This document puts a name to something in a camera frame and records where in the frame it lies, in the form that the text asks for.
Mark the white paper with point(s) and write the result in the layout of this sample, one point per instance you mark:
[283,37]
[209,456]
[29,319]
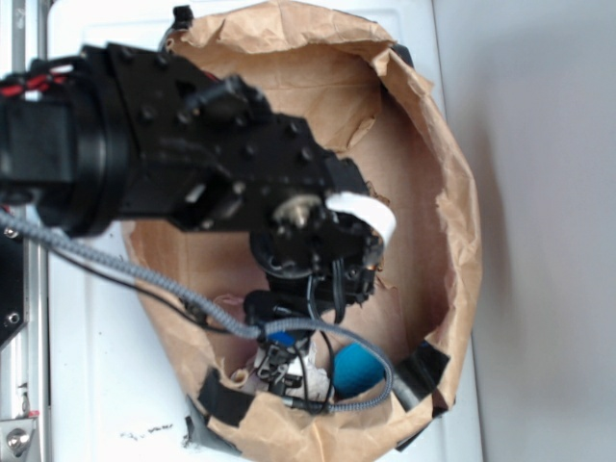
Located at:
[316,384]

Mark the metal frame rail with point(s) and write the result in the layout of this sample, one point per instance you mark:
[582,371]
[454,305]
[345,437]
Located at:
[25,427]

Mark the blue ball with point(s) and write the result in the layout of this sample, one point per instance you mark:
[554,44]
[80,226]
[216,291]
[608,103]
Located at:
[355,371]

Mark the black metal bracket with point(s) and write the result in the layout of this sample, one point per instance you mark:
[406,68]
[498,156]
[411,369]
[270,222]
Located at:
[12,289]

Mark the brown paper bag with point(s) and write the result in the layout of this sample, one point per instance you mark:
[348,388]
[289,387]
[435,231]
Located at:
[342,73]

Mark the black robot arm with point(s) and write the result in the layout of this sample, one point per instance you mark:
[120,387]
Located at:
[122,133]

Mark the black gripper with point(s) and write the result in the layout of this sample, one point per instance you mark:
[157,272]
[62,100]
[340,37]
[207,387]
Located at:
[319,255]

